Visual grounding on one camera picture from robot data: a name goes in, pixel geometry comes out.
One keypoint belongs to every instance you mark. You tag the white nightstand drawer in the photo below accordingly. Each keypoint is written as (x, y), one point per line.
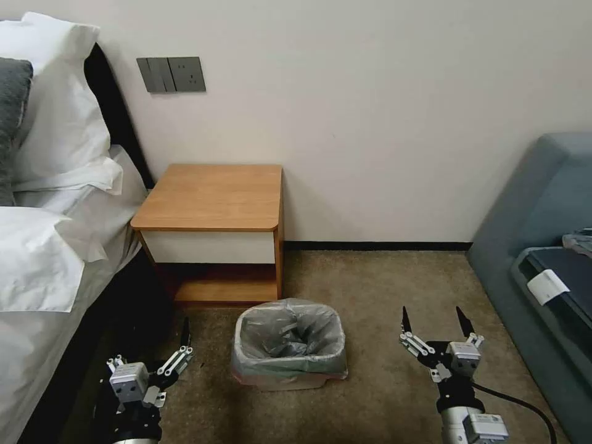
(208, 246)

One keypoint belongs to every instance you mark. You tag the dark grey cushion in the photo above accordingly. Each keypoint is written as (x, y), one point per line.
(10, 115)

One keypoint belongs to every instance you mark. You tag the small pale trash can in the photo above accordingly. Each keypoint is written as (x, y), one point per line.
(282, 384)

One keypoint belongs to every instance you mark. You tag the grey power socket plate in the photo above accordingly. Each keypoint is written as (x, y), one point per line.
(188, 73)

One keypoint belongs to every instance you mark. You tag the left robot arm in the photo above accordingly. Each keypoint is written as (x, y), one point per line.
(134, 437)

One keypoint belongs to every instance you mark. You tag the bed with white sheet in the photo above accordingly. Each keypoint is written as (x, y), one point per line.
(46, 360)

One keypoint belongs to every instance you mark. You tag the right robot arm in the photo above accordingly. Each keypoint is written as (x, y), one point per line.
(462, 423)

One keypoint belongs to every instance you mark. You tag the blue-grey sofa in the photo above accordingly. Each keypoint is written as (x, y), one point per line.
(522, 203)

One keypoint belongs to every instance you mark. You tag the black skirting board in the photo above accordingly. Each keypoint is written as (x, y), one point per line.
(379, 246)

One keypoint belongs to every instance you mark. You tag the black padded headboard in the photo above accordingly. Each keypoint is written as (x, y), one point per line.
(125, 115)

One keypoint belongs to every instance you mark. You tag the large white pillow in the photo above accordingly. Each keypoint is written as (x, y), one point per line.
(60, 106)

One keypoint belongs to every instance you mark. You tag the wooden nightstand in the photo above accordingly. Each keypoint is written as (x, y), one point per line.
(212, 199)

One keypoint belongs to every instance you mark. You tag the dark sofa seat cushion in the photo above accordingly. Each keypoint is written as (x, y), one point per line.
(569, 323)

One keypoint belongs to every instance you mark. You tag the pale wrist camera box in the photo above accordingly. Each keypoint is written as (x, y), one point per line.
(465, 357)
(129, 381)

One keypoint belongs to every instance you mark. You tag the white paper tag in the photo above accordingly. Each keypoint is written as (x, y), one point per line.
(549, 286)

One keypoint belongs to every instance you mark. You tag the grey-blue crumpled cloth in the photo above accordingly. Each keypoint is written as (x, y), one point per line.
(579, 241)

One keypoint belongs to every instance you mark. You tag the clear plastic garbage bag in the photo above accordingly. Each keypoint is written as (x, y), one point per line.
(259, 356)

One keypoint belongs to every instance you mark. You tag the grey light switch plate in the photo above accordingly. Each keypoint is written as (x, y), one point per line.
(155, 74)

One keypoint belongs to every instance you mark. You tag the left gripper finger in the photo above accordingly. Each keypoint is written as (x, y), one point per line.
(116, 363)
(175, 360)

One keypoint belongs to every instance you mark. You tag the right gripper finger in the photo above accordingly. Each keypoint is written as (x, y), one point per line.
(466, 326)
(415, 343)

